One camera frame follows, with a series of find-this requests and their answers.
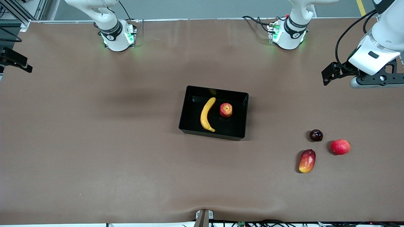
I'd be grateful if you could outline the red yellow apple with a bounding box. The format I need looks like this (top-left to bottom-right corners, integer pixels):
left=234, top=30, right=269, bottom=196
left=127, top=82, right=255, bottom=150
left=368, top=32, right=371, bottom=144
left=220, top=103, right=233, bottom=118

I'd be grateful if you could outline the yellow banana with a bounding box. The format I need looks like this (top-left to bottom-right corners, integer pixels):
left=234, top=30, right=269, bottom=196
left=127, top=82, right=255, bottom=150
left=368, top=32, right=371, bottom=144
left=200, top=97, right=217, bottom=132

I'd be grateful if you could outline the black plastic box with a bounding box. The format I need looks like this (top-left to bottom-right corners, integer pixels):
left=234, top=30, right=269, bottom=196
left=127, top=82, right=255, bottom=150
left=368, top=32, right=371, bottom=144
left=179, top=85, right=249, bottom=141

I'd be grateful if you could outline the red apple right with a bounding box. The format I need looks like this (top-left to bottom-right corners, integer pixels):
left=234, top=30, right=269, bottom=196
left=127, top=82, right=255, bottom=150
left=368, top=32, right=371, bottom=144
left=330, top=139, right=351, bottom=155

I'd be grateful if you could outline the dark purple plum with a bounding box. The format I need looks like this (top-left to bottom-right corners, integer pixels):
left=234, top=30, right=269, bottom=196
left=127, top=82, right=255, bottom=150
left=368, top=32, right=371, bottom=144
left=309, top=129, right=324, bottom=142

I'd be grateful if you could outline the red yellow mango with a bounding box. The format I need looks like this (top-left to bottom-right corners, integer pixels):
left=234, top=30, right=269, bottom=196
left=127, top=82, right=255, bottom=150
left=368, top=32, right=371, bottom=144
left=299, top=149, right=316, bottom=173

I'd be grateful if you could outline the brown table cover mat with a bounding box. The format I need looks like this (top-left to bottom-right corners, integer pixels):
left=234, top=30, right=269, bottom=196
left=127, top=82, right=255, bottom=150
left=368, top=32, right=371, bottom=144
left=0, top=17, right=404, bottom=225

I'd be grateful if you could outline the aluminium frame profile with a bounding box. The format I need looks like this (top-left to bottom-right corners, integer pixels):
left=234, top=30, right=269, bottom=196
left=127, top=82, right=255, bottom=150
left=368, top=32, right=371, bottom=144
left=0, top=0, right=48, bottom=29

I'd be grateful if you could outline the black left arm base cable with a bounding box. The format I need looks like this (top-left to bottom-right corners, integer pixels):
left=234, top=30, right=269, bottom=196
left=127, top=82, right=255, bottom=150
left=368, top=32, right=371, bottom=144
left=242, top=15, right=288, bottom=33

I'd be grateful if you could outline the black arm base cable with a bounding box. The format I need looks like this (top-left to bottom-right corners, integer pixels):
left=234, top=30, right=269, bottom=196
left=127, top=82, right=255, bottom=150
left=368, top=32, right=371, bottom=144
left=242, top=15, right=288, bottom=33
left=118, top=0, right=144, bottom=23

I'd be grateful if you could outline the black right arm base cable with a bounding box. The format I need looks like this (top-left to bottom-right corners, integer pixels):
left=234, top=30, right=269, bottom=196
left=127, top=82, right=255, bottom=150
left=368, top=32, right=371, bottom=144
left=118, top=0, right=144, bottom=23

